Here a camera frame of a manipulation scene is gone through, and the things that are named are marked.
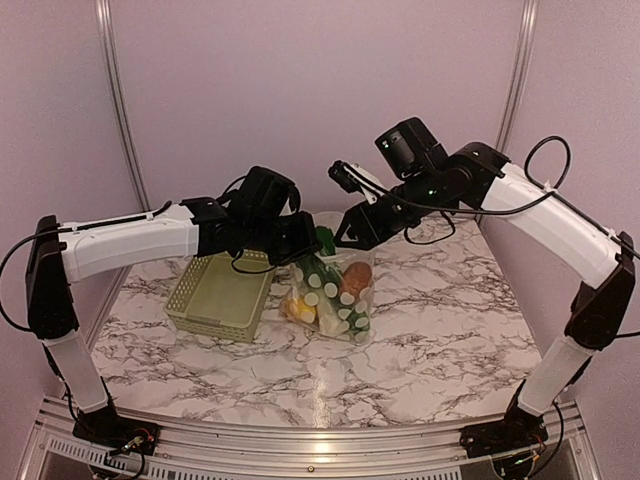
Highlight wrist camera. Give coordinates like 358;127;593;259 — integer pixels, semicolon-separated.
374;117;448;180
229;166;301;219

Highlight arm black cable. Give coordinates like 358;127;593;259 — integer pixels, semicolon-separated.
344;135;640;339
0;199;174;331

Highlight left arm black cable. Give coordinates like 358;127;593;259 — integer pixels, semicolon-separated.
0;199;174;331

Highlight bright green pepper toy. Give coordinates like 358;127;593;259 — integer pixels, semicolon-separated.
346;300;370;335

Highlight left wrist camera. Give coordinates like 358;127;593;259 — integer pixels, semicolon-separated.
229;166;301;219

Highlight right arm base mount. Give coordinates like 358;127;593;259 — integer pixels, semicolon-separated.
459;400;548;458

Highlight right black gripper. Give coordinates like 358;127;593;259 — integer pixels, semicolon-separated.
333;169;445;251

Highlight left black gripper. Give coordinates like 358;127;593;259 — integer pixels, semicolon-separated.
244;209;322;266

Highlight front aluminium rail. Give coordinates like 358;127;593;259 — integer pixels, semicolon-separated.
14;407;601;480

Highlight right aluminium frame post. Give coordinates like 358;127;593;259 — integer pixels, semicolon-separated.
495;0;539;152

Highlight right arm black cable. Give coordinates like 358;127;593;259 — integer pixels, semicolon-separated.
344;135;640;339

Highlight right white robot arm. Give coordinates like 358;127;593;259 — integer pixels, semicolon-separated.
329;142;635;448

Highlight yellow lemon toy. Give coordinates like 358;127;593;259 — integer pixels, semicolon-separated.
281;297;317;324

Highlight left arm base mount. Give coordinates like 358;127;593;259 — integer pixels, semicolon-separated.
73;404;160;455

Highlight green bok choy toy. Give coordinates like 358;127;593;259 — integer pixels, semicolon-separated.
296;226;349;338

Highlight left aluminium frame post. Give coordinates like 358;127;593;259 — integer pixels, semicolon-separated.
95;0;150;211

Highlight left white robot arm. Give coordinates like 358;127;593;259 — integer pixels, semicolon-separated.
25;197;320;445

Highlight clear zip top bag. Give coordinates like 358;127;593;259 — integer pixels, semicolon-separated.
277;212;379;347

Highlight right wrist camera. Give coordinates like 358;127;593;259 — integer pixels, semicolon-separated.
374;117;448;180

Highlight brown orange round toy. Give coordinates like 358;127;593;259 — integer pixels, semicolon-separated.
339;261;373;297

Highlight aluminium frame post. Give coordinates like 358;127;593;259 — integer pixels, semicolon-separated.
495;0;539;152
95;0;150;211

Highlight green perforated plastic basket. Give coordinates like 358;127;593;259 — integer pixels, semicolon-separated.
164;250;274;343

